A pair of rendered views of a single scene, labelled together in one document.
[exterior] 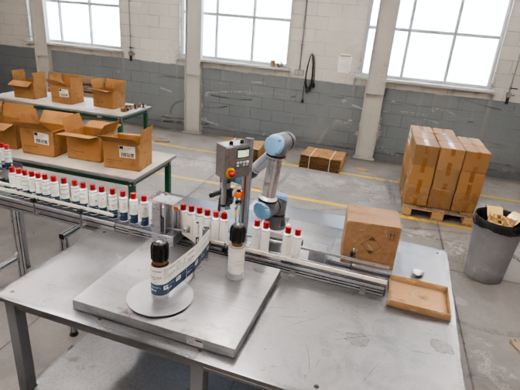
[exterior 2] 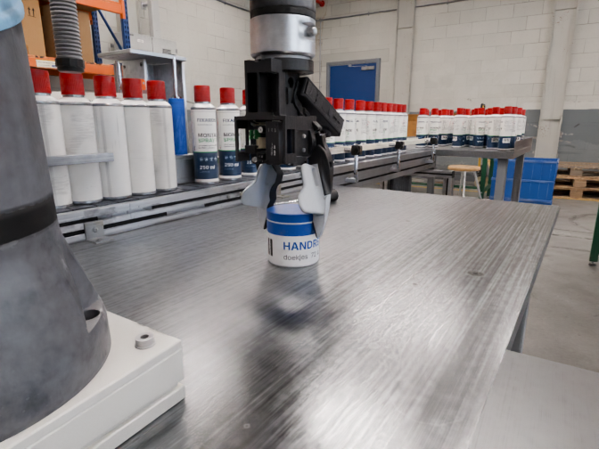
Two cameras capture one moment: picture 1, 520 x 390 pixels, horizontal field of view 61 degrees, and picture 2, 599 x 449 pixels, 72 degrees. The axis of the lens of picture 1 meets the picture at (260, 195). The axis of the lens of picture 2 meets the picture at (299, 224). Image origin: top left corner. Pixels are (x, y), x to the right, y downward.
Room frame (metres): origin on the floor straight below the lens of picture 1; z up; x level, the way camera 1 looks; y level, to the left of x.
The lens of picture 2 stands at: (2.84, -0.26, 1.01)
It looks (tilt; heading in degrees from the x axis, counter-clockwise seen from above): 14 degrees down; 107
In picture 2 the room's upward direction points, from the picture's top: straight up
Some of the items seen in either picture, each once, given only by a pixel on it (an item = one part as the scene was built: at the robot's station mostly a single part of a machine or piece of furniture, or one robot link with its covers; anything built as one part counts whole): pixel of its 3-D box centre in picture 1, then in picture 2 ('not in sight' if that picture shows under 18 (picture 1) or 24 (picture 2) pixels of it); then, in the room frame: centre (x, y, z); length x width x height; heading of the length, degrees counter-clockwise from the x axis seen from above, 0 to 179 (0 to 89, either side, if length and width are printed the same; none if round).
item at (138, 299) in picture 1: (160, 295); not in sight; (1.71, 0.43, 0.89); 0.31 x 0.31 x 0.01
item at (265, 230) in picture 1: (265, 237); not in sight; (2.19, -0.05, 0.98); 0.05 x 0.05 x 0.20
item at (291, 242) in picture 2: not in sight; (293, 234); (2.67, 0.25, 0.87); 0.07 x 0.07 x 0.07
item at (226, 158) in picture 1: (233, 159); not in sight; (2.34, 0.16, 1.38); 0.17 x 0.10 x 0.19; 128
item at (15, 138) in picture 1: (5, 126); not in sight; (4.08, 2.50, 0.97); 0.44 x 0.38 x 0.37; 171
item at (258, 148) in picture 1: (241, 152); not in sight; (6.48, 0.34, 0.16); 0.65 x 0.54 x 0.32; 80
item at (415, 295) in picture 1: (418, 295); not in sight; (1.94, -0.87, 0.85); 0.30 x 0.26 x 0.04; 73
